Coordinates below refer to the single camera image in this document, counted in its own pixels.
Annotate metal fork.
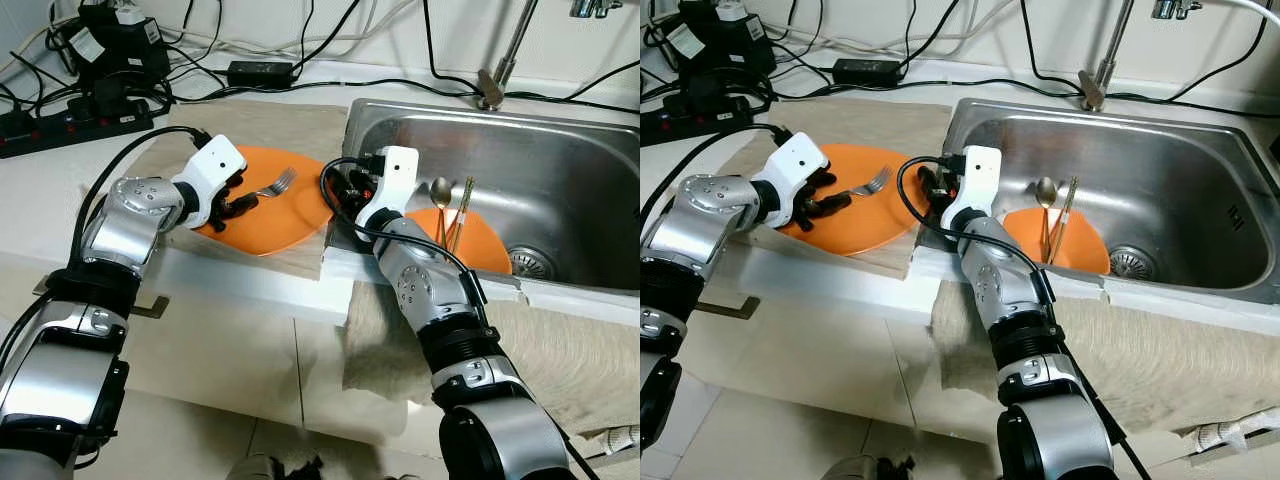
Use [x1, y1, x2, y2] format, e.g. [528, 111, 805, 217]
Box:
[849, 165, 894, 198]
[254, 167, 300, 200]

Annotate large orange plate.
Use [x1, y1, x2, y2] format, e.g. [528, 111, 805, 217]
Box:
[777, 142, 932, 257]
[194, 144, 337, 257]

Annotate metal spoon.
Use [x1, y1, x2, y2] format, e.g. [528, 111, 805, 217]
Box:
[1033, 176, 1060, 247]
[429, 176, 454, 247]

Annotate small orange plate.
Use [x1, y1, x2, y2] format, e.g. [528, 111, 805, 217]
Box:
[404, 206, 512, 277]
[1002, 206, 1112, 277]

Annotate beige woven counter mat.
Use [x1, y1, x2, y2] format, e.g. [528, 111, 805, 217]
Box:
[689, 97, 952, 282]
[94, 99, 352, 282]

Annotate black power adapter brick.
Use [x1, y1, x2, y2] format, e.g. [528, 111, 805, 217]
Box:
[832, 57, 905, 87]
[226, 59, 299, 90]

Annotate black power strip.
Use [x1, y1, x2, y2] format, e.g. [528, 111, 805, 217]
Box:
[0, 99, 157, 162]
[640, 104, 757, 147]

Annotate steel sink drain strainer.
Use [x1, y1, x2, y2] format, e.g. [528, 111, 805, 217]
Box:
[1107, 244, 1155, 282]
[507, 244, 554, 282]

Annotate black battery charger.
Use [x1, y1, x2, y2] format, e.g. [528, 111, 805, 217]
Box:
[53, 0, 173, 107]
[653, 0, 778, 107]

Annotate stainless steel sink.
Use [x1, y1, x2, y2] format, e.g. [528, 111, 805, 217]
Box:
[324, 97, 641, 302]
[917, 97, 1280, 302]

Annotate steel faucet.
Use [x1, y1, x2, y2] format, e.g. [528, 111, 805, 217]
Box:
[1077, 0, 1202, 112]
[474, 0, 612, 112]

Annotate beige hanging towel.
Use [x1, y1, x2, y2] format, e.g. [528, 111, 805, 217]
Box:
[339, 279, 641, 437]
[929, 281, 1280, 437]

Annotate white plastic pipe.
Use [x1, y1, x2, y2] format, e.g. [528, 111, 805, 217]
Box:
[584, 424, 641, 462]
[1194, 414, 1280, 457]

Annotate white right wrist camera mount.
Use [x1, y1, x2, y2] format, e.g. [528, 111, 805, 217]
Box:
[354, 145, 420, 230]
[941, 145, 1004, 230]

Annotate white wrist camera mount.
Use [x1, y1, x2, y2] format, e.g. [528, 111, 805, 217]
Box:
[751, 131, 830, 230]
[354, 145, 420, 230]
[171, 136, 248, 230]
[941, 145, 1004, 230]

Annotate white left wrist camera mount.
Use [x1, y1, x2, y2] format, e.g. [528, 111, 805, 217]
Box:
[751, 131, 830, 230]
[171, 136, 248, 230]

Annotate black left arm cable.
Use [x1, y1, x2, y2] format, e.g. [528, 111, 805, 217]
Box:
[79, 124, 214, 262]
[664, 124, 792, 217]

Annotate black wall power cable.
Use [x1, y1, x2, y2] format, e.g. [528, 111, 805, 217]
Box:
[1019, 0, 1089, 96]
[422, 0, 485, 98]

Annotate white faucet hose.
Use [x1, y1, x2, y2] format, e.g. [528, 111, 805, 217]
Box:
[1194, 0, 1280, 22]

